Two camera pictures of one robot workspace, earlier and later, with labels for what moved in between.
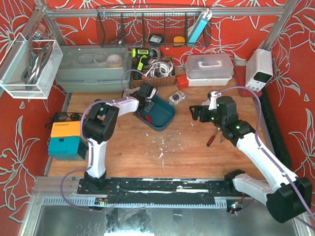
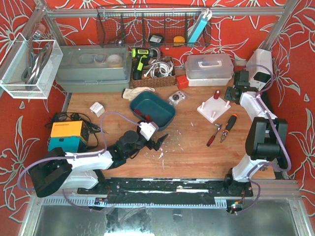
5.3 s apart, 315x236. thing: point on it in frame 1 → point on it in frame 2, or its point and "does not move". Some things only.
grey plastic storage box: [95, 69] does not move
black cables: [65, 116] does not move
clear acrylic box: [29, 69] does not move
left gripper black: [148, 106] → [151, 143]
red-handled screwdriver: [212, 138] does not move
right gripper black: [203, 113] → [229, 94]
